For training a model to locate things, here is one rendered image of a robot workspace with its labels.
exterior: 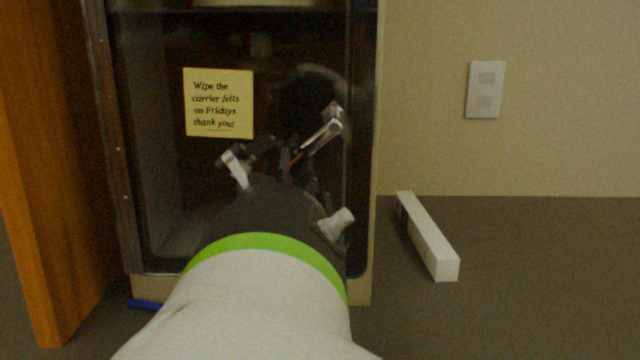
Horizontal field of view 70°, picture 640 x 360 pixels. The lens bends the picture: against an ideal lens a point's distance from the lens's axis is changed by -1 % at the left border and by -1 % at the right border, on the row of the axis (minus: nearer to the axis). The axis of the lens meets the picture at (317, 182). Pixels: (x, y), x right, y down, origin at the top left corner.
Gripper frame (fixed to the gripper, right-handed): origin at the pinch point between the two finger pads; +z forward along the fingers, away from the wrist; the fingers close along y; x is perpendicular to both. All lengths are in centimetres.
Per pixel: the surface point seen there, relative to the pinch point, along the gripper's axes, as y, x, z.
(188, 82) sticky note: 13.4, 3.8, 4.3
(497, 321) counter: -33.6, -4.2, 2.5
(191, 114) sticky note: 10.8, 6.2, 4.3
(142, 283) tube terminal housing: -0.4, 28.3, 5.5
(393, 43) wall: -5, -18, 49
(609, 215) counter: -56, -29, 35
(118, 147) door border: 13.8, 15.4, 4.3
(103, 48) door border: 22.1, 8.0, 4.3
